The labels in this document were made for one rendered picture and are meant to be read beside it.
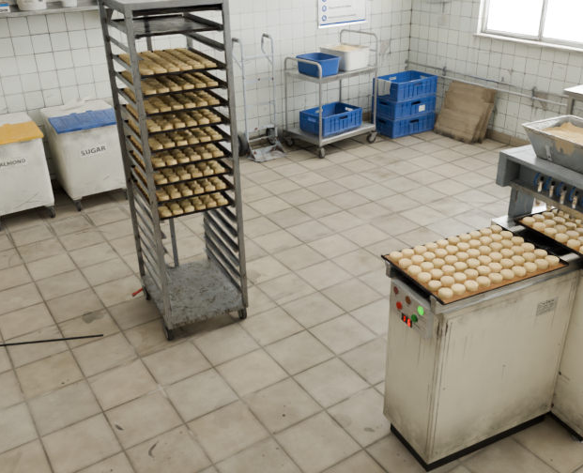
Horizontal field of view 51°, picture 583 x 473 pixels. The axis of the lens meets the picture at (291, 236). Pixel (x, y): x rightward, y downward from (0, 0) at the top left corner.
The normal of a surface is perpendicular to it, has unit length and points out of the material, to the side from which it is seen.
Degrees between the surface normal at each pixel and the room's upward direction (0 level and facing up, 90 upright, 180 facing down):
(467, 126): 67
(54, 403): 0
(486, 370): 90
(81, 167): 90
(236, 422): 0
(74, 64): 90
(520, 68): 90
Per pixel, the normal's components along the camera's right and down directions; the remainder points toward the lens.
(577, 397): -0.90, 0.22
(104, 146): 0.53, 0.41
